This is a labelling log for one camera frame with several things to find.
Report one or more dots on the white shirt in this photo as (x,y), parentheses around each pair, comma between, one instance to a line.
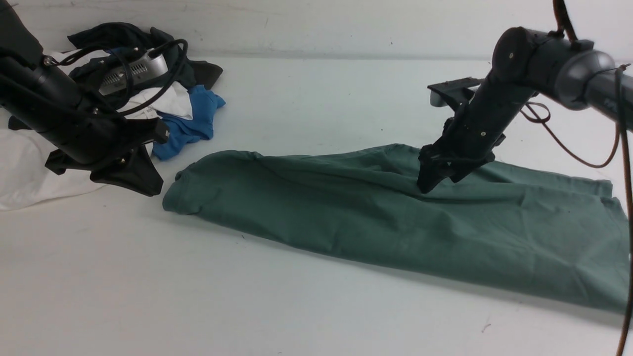
(24,180)

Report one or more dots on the blue shirt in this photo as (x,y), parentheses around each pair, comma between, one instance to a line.
(190,123)

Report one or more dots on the green long sleeve shirt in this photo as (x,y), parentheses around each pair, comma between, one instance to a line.
(503,226)

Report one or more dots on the dark grey shirt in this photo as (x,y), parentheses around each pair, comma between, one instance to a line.
(127,43)

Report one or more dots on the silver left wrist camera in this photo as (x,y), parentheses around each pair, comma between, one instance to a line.
(147,67)

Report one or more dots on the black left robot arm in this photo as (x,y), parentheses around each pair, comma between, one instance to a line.
(31,86)

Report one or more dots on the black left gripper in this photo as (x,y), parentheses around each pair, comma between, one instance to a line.
(112,149)

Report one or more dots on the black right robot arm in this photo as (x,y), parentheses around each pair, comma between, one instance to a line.
(525,63)

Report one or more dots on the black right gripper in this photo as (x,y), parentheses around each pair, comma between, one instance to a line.
(475,129)

